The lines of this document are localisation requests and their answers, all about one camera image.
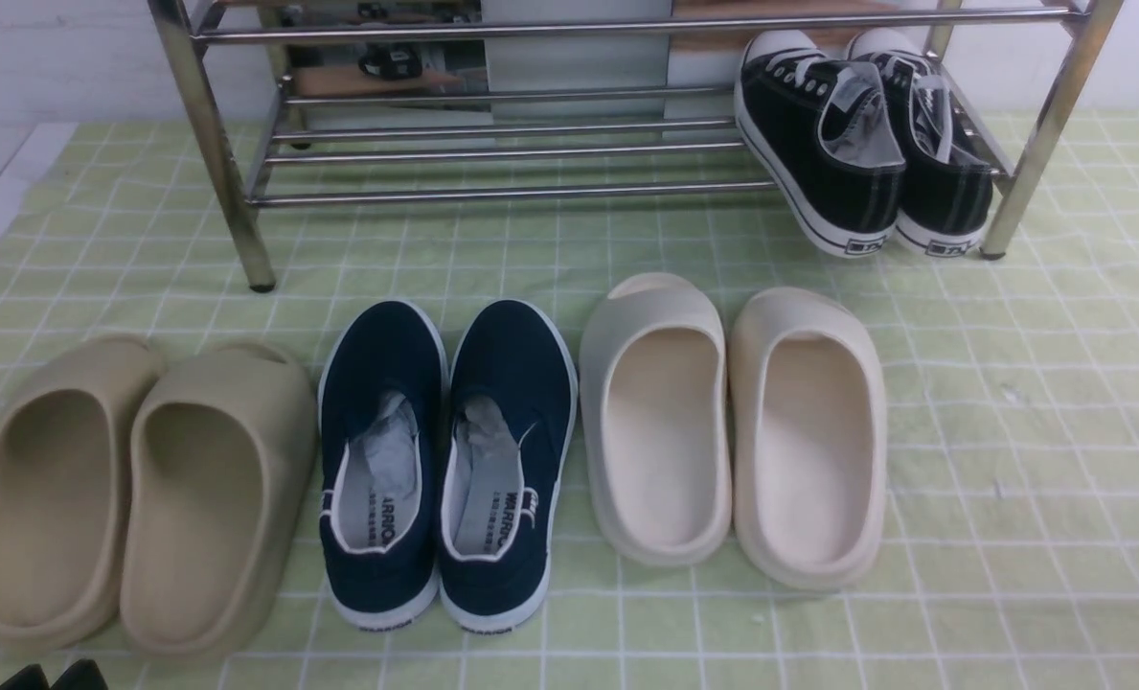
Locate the tan right slide slipper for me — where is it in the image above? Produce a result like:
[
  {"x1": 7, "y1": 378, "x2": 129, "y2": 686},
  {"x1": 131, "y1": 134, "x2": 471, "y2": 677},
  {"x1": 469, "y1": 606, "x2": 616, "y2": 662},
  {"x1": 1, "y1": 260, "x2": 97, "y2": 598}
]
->
[{"x1": 121, "y1": 340, "x2": 318, "y2": 660}]

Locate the cream slide slipper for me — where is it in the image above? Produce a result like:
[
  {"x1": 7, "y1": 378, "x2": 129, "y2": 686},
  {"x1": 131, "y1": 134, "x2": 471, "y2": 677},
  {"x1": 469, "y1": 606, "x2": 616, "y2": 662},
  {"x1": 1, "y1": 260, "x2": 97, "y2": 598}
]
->
[
  {"x1": 728, "y1": 287, "x2": 888, "y2": 590},
  {"x1": 577, "y1": 272, "x2": 732, "y2": 567}
]

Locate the black device behind rack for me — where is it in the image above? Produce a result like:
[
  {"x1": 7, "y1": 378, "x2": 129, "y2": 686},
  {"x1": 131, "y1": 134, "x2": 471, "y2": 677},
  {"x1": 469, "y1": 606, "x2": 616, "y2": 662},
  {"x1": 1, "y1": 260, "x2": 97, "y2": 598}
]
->
[{"x1": 357, "y1": 42, "x2": 423, "y2": 81}]

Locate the tan slide slipper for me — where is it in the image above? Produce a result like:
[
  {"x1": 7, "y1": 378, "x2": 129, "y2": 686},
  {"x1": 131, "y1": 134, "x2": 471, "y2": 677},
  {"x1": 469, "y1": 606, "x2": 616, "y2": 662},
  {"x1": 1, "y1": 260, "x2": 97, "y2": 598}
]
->
[
  {"x1": 0, "y1": 332, "x2": 165, "y2": 652},
  {"x1": 121, "y1": 340, "x2": 318, "y2": 660}
]

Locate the navy slip-on shoe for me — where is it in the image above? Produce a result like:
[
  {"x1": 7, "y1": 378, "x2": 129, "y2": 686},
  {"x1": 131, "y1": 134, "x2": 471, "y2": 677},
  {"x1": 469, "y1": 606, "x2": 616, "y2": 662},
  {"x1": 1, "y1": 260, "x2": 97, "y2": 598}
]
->
[
  {"x1": 318, "y1": 299, "x2": 449, "y2": 632},
  {"x1": 439, "y1": 299, "x2": 579, "y2": 634}
]

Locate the navy left slip-on shoe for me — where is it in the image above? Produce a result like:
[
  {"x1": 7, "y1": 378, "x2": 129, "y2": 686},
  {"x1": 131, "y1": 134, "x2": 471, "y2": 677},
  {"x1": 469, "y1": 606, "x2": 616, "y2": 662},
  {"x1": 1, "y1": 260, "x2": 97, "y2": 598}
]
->
[{"x1": 318, "y1": 299, "x2": 449, "y2": 632}]

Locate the black object bottom left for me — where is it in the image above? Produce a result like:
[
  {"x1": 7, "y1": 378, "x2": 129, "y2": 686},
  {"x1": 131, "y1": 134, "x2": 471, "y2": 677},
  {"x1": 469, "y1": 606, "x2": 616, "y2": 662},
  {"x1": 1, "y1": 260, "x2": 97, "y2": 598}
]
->
[{"x1": 0, "y1": 658, "x2": 110, "y2": 690}]

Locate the green checkered floor cloth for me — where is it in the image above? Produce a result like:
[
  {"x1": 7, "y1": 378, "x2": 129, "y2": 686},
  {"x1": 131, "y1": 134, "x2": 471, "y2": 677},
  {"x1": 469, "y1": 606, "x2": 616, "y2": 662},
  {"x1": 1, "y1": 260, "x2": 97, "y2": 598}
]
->
[{"x1": 0, "y1": 112, "x2": 1139, "y2": 689}]

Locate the steel shoe rack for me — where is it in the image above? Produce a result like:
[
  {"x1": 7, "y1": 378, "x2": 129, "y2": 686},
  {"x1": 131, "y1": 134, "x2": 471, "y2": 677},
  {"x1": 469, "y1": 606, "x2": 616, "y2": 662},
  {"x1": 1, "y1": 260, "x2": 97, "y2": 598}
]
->
[{"x1": 149, "y1": 1, "x2": 1122, "y2": 293}]

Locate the cream right slide slipper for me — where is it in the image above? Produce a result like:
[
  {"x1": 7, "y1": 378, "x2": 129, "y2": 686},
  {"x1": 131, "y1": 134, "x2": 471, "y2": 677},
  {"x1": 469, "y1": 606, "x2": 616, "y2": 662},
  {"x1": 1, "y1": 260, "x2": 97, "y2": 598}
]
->
[{"x1": 728, "y1": 287, "x2": 888, "y2": 590}]

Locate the cream left slide slipper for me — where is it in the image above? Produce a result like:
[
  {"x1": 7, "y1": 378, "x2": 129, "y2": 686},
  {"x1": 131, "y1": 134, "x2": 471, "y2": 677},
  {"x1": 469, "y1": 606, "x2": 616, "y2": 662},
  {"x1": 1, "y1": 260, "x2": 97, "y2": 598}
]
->
[{"x1": 577, "y1": 272, "x2": 732, "y2": 567}]

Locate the tan left slide slipper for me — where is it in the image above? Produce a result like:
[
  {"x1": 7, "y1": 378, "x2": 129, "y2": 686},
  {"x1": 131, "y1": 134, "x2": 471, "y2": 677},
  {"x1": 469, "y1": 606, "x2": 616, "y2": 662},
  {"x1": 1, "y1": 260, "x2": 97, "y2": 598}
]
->
[{"x1": 0, "y1": 332, "x2": 165, "y2": 652}]

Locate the navy right slip-on shoe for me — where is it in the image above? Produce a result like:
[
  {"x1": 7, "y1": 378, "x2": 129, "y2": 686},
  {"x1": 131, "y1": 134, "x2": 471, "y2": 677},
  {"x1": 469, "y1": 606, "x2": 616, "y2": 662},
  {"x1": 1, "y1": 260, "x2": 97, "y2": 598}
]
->
[{"x1": 439, "y1": 299, "x2": 579, "y2": 634}]

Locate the black canvas sneaker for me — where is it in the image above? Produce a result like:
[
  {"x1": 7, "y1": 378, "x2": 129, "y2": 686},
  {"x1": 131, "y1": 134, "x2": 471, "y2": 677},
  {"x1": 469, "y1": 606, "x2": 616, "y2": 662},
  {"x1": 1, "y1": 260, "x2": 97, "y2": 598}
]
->
[
  {"x1": 734, "y1": 30, "x2": 906, "y2": 258},
  {"x1": 846, "y1": 28, "x2": 994, "y2": 258}
]

